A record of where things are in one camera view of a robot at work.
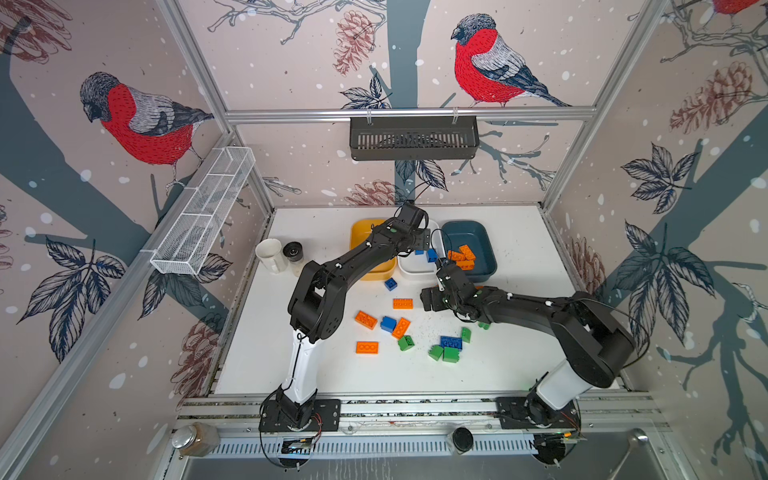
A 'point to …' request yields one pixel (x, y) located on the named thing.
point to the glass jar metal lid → (197, 439)
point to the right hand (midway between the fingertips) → (431, 296)
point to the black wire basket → (413, 137)
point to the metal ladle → (637, 437)
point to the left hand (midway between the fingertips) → (416, 235)
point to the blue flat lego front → (451, 342)
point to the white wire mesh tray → (186, 242)
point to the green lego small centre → (466, 335)
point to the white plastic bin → (415, 265)
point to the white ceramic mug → (271, 254)
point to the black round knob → (463, 439)
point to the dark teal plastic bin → (475, 236)
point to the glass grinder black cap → (293, 251)
